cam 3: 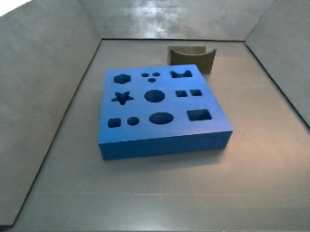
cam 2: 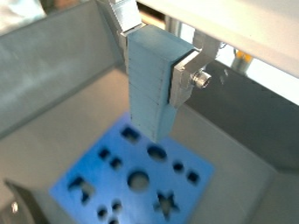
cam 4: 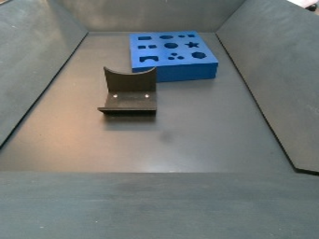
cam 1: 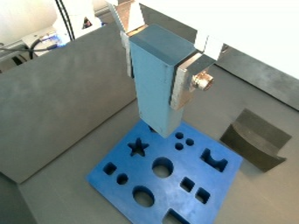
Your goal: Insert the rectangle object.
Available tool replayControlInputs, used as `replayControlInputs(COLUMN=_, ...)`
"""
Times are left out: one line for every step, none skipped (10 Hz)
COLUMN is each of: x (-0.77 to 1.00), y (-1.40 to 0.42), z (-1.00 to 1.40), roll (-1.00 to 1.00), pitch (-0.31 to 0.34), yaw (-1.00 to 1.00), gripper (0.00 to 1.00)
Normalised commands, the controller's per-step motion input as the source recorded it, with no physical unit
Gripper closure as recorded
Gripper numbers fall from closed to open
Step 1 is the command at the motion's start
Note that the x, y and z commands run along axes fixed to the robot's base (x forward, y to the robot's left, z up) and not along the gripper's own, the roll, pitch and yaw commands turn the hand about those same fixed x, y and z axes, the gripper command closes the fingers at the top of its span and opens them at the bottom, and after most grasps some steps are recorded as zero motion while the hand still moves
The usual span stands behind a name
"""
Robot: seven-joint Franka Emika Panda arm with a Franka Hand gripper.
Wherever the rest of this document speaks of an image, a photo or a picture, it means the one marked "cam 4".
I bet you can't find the black curved holder stand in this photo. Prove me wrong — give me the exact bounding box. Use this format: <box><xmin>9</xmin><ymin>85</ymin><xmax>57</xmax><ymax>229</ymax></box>
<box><xmin>99</xmin><ymin>67</ymin><xmax>158</xmax><ymax>114</ymax></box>

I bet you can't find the blue foam shape-sorter block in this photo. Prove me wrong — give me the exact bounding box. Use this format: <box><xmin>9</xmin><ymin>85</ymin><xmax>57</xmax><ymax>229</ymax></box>
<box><xmin>130</xmin><ymin>31</ymin><xmax>218</xmax><ymax>82</ymax></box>

